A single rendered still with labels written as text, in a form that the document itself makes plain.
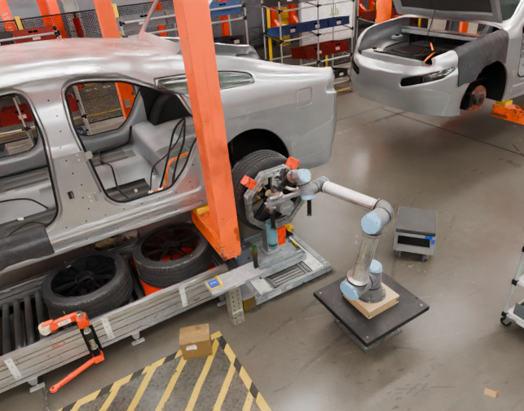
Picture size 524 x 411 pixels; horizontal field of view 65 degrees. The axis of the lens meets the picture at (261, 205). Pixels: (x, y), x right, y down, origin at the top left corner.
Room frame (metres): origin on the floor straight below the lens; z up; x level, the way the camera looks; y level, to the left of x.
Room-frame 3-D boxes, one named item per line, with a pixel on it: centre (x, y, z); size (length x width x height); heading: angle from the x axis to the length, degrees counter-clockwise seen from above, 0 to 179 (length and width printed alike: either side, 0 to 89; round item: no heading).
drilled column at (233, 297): (2.42, 0.29, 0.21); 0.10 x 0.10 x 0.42; 27
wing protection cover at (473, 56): (4.76, -2.61, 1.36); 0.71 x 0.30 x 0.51; 117
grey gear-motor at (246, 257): (3.00, 0.25, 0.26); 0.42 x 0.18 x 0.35; 27
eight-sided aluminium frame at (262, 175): (2.89, -0.12, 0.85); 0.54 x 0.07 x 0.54; 117
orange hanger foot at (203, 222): (2.96, 0.45, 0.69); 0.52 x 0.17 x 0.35; 27
